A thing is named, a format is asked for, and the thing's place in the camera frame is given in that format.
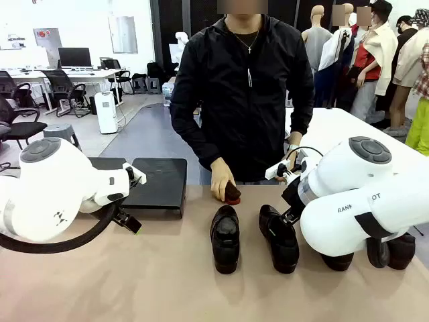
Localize clear plastic box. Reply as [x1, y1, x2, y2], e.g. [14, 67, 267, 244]
[162, 82, 175, 107]

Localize black backpack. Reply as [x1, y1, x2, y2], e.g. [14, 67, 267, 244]
[146, 60, 168, 81]

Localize white humanoid robot figure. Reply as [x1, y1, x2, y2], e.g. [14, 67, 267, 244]
[169, 30, 192, 63]

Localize person's right forearm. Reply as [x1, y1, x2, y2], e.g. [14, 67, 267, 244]
[170, 110, 222, 174]

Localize framed white wall board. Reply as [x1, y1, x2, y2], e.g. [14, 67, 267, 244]
[107, 15, 139, 54]

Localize mannequin in white shirt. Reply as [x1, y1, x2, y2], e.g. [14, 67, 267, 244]
[363, 0, 400, 125]

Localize masked person in black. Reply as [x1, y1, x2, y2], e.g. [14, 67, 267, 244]
[395, 15, 420, 48]

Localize left arm black hose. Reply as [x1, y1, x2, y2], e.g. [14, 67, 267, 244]
[0, 203, 118, 254]

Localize mannequin in red top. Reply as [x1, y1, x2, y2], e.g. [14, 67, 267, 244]
[348, 6, 383, 121]

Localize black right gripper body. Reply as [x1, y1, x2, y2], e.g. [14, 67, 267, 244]
[281, 176, 303, 215]

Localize black round-toe strap shoe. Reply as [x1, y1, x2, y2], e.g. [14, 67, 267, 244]
[209, 205, 241, 274]
[258, 204, 300, 274]

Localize black mesh office chair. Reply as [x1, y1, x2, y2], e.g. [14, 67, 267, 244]
[0, 70, 33, 108]
[0, 95, 48, 150]
[42, 69, 91, 118]
[107, 59, 134, 95]

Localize thin black camera cable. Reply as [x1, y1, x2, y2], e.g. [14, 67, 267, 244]
[284, 146, 324, 168]

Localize black computer monitor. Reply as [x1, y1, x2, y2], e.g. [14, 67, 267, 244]
[58, 47, 93, 68]

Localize person's left forearm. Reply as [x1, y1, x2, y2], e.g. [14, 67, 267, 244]
[287, 97, 315, 148]

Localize brown red shoe brush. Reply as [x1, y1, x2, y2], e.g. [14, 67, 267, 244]
[219, 180, 242, 205]

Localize silver cross necklace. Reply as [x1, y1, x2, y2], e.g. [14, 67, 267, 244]
[233, 30, 261, 54]

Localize white folding table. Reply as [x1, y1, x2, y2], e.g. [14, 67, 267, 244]
[284, 107, 429, 175]

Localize white paper wall notice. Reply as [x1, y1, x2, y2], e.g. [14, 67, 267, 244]
[6, 33, 27, 51]

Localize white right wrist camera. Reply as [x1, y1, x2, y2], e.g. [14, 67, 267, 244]
[264, 160, 291, 180]

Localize mannequin in white navy jacket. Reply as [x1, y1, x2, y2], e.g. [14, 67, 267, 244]
[316, 3, 356, 108]

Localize long white office desk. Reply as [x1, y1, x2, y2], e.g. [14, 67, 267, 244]
[0, 68, 123, 111]

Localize neon yellow trousers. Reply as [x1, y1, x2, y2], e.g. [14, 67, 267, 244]
[405, 99, 429, 157]

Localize black metal shoe stand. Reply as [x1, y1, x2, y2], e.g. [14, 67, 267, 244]
[87, 156, 127, 172]
[120, 157, 188, 219]

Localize person's right hand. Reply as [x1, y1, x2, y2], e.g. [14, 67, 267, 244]
[210, 156, 237, 202]

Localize grey wall panel red sign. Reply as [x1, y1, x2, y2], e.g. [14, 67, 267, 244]
[32, 28, 63, 68]

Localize person in black jacket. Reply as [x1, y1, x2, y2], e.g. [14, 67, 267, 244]
[169, 13, 316, 185]

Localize mannequin in grey tank top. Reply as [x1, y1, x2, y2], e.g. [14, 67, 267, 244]
[301, 5, 334, 81]

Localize person's left hand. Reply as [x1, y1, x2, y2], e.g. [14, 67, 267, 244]
[284, 149, 300, 168]

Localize white air purifier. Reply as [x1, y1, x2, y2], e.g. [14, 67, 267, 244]
[94, 91, 119, 135]

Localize small dark stool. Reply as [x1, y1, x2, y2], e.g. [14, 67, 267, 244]
[132, 76, 148, 95]
[147, 76, 162, 95]

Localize mannequin in beige jacket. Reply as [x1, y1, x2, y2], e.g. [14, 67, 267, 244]
[391, 8, 429, 135]

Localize grey plastic stool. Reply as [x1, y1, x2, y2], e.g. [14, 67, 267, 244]
[42, 123, 83, 152]

